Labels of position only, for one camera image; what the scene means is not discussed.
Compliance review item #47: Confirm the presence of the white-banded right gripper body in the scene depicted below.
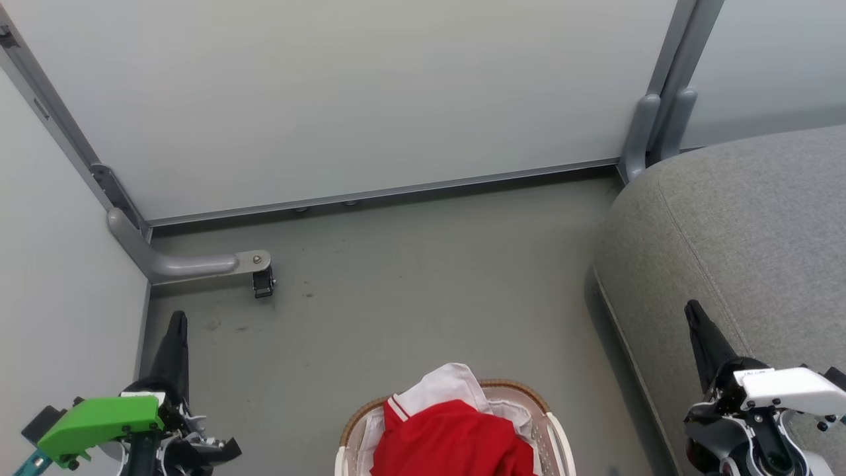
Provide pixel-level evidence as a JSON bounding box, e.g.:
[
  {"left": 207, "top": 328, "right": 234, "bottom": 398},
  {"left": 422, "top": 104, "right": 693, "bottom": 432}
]
[{"left": 684, "top": 357, "right": 846, "bottom": 430}]

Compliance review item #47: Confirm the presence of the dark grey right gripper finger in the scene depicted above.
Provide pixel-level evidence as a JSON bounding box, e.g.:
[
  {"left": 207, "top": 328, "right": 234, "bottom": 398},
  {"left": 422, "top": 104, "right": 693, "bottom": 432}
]
[{"left": 684, "top": 300, "right": 742, "bottom": 392}]

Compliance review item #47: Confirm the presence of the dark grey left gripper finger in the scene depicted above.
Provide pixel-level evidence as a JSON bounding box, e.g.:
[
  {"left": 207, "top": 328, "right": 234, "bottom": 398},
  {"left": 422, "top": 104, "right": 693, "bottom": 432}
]
[{"left": 151, "top": 311, "right": 191, "bottom": 404}]

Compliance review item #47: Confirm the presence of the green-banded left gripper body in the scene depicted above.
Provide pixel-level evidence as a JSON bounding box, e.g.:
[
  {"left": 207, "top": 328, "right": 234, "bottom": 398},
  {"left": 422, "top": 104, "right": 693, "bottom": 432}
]
[{"left": 20, "top": 377, "right": 199, "bottom": 470}]

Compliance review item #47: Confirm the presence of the grey metal partition rail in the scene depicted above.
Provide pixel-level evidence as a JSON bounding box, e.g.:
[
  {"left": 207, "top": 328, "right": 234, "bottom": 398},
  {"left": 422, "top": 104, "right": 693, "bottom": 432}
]
[{"left": 145, "top": 157, "right": 622, "bottom": 229}]

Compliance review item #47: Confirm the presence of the grey metal partition foot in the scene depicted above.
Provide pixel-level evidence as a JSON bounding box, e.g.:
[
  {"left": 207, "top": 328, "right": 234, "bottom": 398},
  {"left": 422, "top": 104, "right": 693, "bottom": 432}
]
[{"left": 108, "top": 208, "right": 272, "bottom": 285}]

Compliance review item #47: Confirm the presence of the white laundry basket brown rim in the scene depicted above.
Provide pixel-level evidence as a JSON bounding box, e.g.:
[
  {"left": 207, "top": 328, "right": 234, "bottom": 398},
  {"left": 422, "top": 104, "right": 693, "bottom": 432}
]
[{"left": 335, "top": 379, "right": 577, "bottom": 476}]

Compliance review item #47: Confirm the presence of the grey metal corner post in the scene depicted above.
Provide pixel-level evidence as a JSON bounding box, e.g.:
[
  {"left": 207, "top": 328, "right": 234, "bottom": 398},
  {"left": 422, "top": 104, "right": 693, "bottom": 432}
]
[{"left": 0, "top": 23, "right": 150, "bottom": 232}]

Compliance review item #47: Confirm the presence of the white garment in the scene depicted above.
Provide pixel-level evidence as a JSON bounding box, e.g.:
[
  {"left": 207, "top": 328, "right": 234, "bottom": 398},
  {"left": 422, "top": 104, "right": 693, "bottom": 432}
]
[{"left": 360, "top": 362, "right": 537, "bottom": 476}]

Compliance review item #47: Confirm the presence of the red shirt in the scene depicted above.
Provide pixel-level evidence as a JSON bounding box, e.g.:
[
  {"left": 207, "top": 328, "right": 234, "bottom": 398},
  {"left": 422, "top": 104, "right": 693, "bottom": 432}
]
[{"left": 370, "top": 395, "right": 540, "bottom": 476}]

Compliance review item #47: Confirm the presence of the grey fabric sofa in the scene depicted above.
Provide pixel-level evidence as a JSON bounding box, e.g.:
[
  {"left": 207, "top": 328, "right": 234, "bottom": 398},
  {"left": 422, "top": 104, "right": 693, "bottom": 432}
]
[{"left": 592, "top": 126, "right": 846, "bottom": 476}]

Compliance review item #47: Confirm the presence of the grey metal partition post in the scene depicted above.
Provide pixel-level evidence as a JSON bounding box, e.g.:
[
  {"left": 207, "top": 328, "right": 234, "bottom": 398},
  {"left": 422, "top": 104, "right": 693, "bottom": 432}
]
[
  {"left": 618, "top": 0, "right": 698, "bottom": 184},
  {"left": 651, "top": 0, "right": 725, "bottom": 166}
]

